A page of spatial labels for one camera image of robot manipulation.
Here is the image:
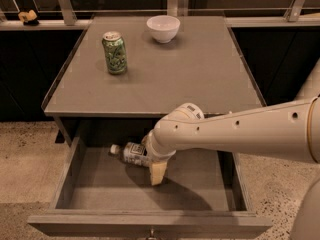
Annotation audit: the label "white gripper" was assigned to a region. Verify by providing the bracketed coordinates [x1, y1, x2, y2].
[141, 130, 176, 186]

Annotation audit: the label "blue plastic tea bottle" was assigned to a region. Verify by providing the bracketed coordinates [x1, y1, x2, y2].
[109, 142, 149, 167]

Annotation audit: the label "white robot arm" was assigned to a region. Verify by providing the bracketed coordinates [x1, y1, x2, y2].
[143, 66, 320, 185]

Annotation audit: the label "open grey top drawer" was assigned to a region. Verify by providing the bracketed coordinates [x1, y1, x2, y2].
[28, 119, 272, 239]

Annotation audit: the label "metal drawer knob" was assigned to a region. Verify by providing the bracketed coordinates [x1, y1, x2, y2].
[146, 227, 158, 240]

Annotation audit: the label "grey cabinet with counter top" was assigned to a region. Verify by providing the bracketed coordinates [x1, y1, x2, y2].
[41, 15, 269, 148]

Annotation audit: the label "green soda can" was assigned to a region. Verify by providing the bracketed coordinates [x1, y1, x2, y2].
[102, 31, 127, 74]

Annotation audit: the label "white ceramic bowl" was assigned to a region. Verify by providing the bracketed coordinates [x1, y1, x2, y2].
[146, 15, 180, 43]

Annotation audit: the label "metal glass railing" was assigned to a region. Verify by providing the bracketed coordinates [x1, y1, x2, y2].
[0, 0, 320, 29]

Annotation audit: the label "small yellow black object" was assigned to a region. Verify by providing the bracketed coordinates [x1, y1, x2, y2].
[18, 10, 39, 26]

